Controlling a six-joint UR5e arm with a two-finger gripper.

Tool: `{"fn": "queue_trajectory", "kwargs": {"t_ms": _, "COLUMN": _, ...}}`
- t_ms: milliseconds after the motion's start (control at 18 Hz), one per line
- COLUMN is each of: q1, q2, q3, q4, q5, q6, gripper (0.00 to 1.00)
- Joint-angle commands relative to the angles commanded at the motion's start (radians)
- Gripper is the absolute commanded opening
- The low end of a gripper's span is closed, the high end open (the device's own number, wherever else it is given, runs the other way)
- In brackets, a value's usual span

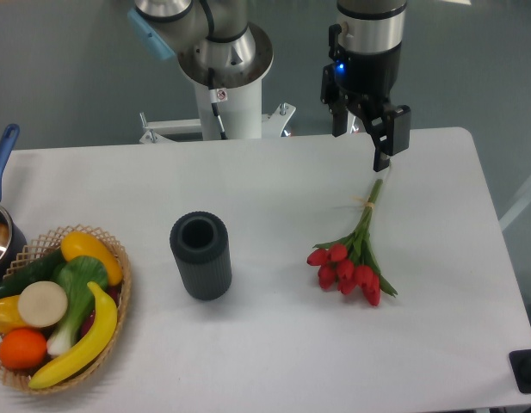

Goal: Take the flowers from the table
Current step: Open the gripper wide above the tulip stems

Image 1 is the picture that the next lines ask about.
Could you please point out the red tulip bouquet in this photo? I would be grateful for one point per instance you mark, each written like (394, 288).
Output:
(349, 263)

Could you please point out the black device at table edge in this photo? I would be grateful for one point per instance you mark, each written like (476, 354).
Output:
(520, 361)

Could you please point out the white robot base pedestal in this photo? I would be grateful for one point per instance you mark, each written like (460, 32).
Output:
(224, 56)

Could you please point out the beige round mushroom cap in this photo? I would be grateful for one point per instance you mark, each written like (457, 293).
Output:
(42, 304)

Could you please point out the white frame at right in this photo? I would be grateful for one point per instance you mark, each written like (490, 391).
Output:
(517, 205)

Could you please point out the green cucumber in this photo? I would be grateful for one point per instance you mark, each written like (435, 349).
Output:
(40, 269)

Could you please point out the blue handled saucepan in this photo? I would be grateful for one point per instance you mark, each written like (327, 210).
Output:
(12, 239)

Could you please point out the orange fruit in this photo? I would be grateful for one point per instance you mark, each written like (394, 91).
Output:
(22, 349)

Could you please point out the yellow banana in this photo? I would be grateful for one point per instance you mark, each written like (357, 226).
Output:
(84, 351)

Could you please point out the woven wicker basket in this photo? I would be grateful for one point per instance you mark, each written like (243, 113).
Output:
(41, 246)

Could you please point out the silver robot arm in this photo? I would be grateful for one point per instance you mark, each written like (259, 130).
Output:
(364, 47)

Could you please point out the green bok choy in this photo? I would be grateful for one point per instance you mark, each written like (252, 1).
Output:
(74, 277)

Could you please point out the dark grey ribbed vase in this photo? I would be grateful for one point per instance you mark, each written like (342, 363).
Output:
(200, 245)

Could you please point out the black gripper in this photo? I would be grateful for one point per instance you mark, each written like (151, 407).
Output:
(367, 79)

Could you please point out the yellow bell pepper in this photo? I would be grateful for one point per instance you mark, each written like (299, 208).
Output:
(10, 318)

